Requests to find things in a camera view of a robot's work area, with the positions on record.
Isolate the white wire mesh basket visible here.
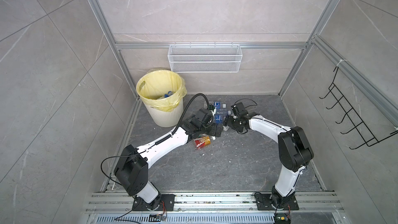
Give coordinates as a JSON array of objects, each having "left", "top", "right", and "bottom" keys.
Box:
[{"left": 167, "top": 44, "right": 243, "bottom": 73}]

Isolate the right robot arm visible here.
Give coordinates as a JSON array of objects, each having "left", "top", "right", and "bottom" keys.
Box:
[{"left": 224, "top": 114, "right": 314, "bottom": 209}]

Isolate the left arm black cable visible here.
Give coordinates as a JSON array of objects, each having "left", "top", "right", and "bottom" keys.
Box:
[{"left": 100, "top": 93, "right": 210, "bottom": 186}]

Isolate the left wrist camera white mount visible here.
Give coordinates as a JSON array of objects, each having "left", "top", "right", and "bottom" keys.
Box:
[{"left": 207, "top": 104, "right": 217, "bottom": 116}]

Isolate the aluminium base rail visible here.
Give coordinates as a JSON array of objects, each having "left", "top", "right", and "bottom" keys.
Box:
[{"left": 83, "top": 190, "right": 350, "bottom": 224}]

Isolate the red yellow label bottle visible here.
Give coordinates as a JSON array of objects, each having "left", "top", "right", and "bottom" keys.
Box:
[{"left": 194, "top": 135, "right": 216, "bottom": 150}]

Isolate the clear bottle blue label top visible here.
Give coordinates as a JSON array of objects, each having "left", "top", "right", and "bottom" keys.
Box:
[{"left": 209, "top": 101, "right": 227, "bottom": 110}]

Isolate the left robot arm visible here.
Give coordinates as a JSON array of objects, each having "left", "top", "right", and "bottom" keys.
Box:
[{"left": 114, "top": 106, "right": 223, "bottom": 208}]

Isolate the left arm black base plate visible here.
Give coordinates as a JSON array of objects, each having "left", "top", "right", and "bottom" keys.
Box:
[{"left": 132, "top": 194, "right": 176, "bottom": 212}]

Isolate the yellow plastic bin liner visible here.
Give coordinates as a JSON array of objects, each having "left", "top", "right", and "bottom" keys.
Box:
[{"left": 136, "top": 69, "right": 187, "bottom": 112}]

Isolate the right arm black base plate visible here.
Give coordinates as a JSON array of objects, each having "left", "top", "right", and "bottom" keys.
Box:
[{"left": 254, "top": 192, "right": 299, "bottom": 211}]

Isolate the black wire hook rack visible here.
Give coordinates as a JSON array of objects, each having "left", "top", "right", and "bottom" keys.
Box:
[{"left": 319, "top": 66, "right": 398, "bottom": 150}]

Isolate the white ribbed trash bin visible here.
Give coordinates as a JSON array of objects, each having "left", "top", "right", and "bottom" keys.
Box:
[{"left": 144, "top": 99, "right": 183, "bottom": 128}]

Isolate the clear bottle blue label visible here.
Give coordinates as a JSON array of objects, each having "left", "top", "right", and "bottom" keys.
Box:
[
  {"left": 158, "top": 91, "right": 174, "bottom": 100},
  {"left": 209, "top": 101, "right": 227, "bottom": 110}
]

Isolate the Pocari Sweat clear bottle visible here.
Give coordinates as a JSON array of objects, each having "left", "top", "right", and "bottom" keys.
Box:
[{"left": 214, "top": 115, "right": 225, "bottom": 124}]

